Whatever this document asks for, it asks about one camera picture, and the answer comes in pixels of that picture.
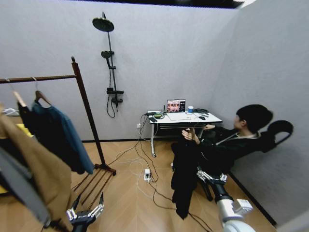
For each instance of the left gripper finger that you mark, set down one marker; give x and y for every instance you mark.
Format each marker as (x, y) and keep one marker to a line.
(97, 209)
(72, 212)

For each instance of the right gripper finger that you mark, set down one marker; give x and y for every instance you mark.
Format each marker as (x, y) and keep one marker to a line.
(204, 175)
(223, 178)

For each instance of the black garment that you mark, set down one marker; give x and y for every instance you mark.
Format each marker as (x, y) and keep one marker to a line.
(184, 174)
(46, 135)

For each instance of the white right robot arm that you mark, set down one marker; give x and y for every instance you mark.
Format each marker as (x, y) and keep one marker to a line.
(233, 215)

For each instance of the grey hanging garment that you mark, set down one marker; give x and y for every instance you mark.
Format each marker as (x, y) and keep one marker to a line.
(17, 186)

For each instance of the black hanging garment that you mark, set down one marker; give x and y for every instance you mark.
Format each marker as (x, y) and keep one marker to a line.
(46, 135)

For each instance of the wooden hanger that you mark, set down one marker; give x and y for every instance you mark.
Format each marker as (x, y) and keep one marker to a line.
(18, 97)
(41, 95)

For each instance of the person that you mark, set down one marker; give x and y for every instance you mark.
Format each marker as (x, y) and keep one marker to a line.
(227, 147)

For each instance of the white power strip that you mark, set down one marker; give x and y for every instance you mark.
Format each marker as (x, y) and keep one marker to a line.
(147, 174)

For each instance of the tan coat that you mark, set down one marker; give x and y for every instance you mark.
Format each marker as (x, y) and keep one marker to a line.
(36, 166)

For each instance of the white folding desk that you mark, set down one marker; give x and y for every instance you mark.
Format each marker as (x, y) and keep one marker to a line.
(183, 120)

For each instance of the black headset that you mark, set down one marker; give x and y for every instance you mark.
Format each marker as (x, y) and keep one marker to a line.
(201, 111)

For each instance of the blue and white cup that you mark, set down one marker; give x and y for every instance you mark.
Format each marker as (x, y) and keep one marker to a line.
(190, 110)

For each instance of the black office chair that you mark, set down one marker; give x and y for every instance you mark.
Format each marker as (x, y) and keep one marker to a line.
(277, 134)

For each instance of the open laptop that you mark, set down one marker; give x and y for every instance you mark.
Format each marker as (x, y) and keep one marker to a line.
(177, 109)

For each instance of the green electronic device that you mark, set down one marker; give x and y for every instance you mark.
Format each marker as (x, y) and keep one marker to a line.
(159, 115)

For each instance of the teal shirt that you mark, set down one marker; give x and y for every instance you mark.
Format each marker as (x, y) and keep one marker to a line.
(72, 137)

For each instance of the black phone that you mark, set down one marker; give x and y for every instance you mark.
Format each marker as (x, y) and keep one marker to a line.
(152, 119)

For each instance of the black hub box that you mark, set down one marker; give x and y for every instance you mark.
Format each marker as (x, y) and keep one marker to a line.
(150, 113)

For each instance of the yellow object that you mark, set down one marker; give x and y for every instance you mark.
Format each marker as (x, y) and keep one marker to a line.
(24, 128)

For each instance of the brown wooden clothes rack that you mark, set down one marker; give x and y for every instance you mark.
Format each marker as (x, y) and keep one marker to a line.
(85, 96)

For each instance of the black shower faucet shelf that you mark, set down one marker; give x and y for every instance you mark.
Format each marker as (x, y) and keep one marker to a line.
(115, 92)

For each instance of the black handheld shower head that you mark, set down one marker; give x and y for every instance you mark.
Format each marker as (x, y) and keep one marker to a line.
(105, 55)

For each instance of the black rain shower head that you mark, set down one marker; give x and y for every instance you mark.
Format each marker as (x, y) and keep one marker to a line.
(103, 24)

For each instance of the black shower rail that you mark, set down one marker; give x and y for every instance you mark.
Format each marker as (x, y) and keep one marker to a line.
(111, 72)

